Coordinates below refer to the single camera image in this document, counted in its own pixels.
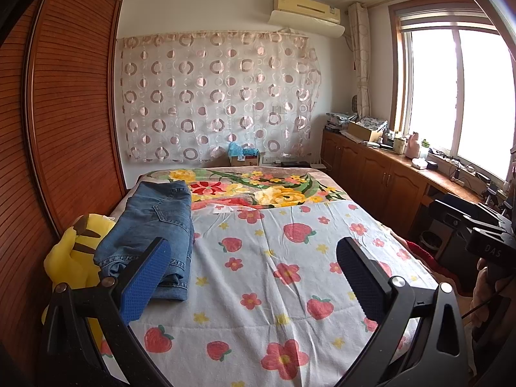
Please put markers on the yellow plush toy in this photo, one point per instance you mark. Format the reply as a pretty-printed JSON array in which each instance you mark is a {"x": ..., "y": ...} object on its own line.
[{"x": 68, "y": 258}]

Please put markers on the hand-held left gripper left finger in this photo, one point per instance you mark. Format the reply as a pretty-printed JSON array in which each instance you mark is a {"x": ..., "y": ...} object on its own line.
[{"x": 145, "y": 282}]

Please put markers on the green-capped bottle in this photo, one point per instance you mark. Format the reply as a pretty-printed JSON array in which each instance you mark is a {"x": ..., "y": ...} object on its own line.
[{"x": 424, "y": 149}]

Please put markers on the wooden-framed window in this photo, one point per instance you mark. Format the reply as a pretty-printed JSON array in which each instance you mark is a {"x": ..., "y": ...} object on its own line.
[{"x": 431, "y": 88}]

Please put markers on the small white case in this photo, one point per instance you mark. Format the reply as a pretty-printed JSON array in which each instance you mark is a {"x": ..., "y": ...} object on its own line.
[{"x": 420, "y": 164}]

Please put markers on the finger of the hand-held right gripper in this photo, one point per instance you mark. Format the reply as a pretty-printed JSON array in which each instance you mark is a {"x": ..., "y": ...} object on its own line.
[
  {"x": 483, "y": 225},
  {"x": 483, "y": 209}
]

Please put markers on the patterned window curtain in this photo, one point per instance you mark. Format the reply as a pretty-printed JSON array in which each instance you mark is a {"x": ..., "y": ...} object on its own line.
[{"x": 359, "y": 56}]

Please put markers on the black waste bin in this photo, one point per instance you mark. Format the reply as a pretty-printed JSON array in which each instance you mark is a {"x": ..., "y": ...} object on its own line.
[{"x": 432, "y": 244}]

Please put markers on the white air deflector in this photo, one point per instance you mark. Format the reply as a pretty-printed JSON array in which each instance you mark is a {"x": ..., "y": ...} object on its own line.
[{"x": 314, "y": 29}]

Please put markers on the low cardboard box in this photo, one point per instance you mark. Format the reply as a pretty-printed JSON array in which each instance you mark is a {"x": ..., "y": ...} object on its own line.
[{"x": 250, "y": 161}]

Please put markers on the person's right hand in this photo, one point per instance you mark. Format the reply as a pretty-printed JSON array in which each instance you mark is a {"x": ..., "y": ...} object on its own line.
[{"x": 481, "y": 290}]

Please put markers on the open cardboard box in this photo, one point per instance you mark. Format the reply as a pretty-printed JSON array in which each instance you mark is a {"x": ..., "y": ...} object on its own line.
[{"x": 363, "y": 131}]

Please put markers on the floral blanket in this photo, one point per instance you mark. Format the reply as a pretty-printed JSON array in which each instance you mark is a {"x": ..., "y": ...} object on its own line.
[{"x": 242, "y": 189}]

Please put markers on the patterned cloth pile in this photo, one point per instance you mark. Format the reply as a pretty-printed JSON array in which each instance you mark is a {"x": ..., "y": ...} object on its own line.
[{"x": 342, "y": 117}]

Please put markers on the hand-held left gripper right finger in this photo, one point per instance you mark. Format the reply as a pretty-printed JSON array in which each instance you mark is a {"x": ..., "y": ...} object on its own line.
[{"x": 363, "y": 282}]

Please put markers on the blue plastic bag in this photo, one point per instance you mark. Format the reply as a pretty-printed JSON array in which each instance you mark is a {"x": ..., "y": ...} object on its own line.
[{"x": 236, "y": 149}]

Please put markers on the wooden slatted wardrobe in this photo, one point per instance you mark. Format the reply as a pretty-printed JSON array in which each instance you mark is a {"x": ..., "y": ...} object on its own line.
[{"x": 72, "y": 109}]

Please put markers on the wooden sideboard cabinet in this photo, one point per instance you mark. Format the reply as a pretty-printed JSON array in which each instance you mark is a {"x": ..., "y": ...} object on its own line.
[{"x": 375, "y": 177}]

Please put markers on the cream wall air conditioner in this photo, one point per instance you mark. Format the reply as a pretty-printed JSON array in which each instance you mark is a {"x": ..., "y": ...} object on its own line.
[{"x": 306, "y": 5}]

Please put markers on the black flat device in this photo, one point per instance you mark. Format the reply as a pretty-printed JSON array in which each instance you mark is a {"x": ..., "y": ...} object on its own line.
[{"x": 294, "y": 164}]

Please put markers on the blue denim pants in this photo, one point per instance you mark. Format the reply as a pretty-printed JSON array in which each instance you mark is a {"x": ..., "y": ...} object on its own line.
[{"x": 149, "y": 217}]

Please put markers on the circle-patterned sheer curtain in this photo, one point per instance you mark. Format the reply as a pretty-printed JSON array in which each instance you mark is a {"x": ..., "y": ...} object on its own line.
[{"x": 209, "y": 96}]

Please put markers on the strawberry print bedsheet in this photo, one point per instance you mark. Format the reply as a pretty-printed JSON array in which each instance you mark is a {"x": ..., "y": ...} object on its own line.
[{"x": 262, "y": 270}]

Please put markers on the red blanket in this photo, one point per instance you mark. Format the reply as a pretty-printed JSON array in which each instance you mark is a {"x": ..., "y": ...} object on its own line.
[{"x": 419, "y": 254}]

